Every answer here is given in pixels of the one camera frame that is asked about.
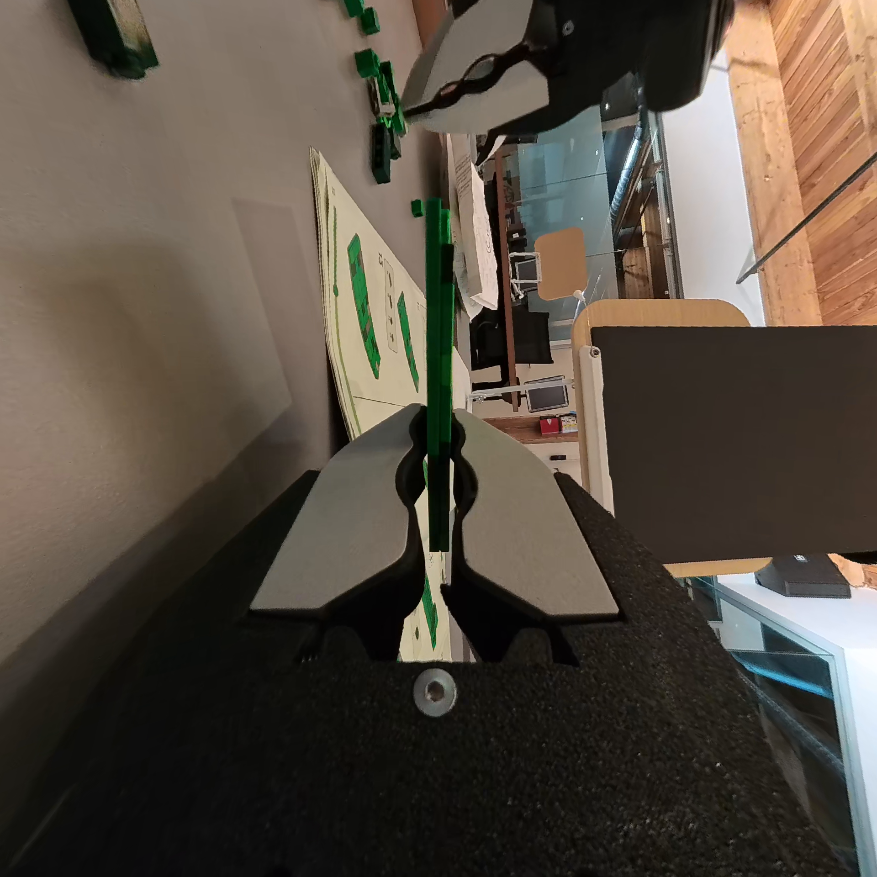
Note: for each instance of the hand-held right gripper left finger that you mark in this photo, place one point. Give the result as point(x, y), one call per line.
point(336, 541)

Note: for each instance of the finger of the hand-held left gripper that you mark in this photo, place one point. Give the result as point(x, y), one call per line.
point(500, 96)
point(466, 34)

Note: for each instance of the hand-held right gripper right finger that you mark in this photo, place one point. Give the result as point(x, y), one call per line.
point(527, 541)

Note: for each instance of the pile of small bricks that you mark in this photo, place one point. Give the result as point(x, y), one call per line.
point(384, 96)

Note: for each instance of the green brick plate assembly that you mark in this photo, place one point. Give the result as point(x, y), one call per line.
point(438, 329)

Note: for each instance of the dark green brick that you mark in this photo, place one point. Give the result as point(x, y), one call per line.
point(113, 38)

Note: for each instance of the black desk divider panel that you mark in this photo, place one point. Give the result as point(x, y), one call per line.
point(740, 445)

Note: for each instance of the grey desk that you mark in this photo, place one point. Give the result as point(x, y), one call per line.
point(171, 274)

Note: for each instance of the small red box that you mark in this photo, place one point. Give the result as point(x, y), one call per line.
point(550, 426)

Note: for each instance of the white paper sheets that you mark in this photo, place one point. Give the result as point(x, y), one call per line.
point(476, 233)

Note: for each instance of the small grey monitor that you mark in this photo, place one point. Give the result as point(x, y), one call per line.
point(548, 396)

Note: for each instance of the light wooden divider panel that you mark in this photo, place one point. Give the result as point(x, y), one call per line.
point(560, 264)

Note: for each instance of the open instruction booklet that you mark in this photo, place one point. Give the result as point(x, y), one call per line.
point(370, 356)

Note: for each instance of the dark wooden table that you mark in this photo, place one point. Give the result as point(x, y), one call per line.
point(508, 288)

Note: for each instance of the black chair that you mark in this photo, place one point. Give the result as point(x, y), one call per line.
point(531, 336)

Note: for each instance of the black speaker box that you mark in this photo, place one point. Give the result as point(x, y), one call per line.
point(801, 579)

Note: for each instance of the silver ventilation duct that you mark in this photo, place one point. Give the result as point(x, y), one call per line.
point(630, 178)

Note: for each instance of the white divider bracket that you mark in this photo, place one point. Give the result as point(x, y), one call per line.
point(521, 392)

